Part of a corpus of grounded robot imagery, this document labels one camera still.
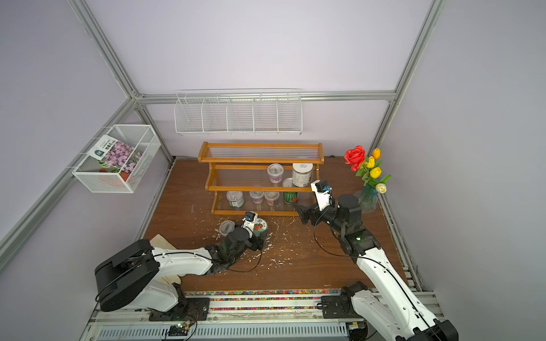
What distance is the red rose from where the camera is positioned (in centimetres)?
71

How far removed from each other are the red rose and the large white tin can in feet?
0.52

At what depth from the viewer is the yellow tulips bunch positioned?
739mm

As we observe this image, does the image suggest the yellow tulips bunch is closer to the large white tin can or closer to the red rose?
the red rose

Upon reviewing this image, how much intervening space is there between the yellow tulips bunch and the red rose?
0.07 feet

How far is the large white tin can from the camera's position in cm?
85

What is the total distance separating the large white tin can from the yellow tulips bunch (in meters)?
0.19
